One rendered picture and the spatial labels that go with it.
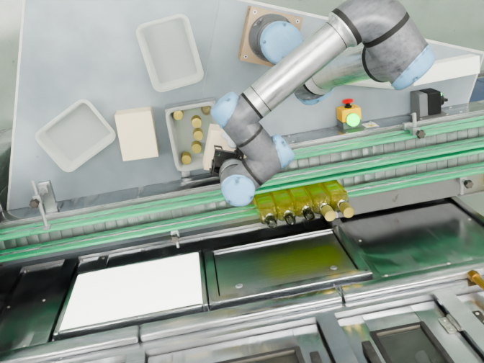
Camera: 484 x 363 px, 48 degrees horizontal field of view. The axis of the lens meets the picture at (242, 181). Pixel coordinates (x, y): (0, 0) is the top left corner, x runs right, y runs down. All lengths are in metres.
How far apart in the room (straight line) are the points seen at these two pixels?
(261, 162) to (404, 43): 0.41
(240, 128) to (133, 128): 0.69
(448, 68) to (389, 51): 0.79
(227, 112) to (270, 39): 0.43
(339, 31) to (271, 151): 0.30
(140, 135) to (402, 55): 0.94
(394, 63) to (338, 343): 0.67
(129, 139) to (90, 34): 0.36
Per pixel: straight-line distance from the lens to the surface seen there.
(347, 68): 1.43
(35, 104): 1.96
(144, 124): 1.84
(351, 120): 1.90
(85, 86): 1.91
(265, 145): 1.24
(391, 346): 1.40
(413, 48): 1.28
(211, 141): 1.54
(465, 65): 2.07
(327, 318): 1.46
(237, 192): 1.24
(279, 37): 1.58
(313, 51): 1.23
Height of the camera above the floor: 2.61
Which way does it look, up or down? 69 degrees down
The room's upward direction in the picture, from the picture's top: 161 degrees clockwise
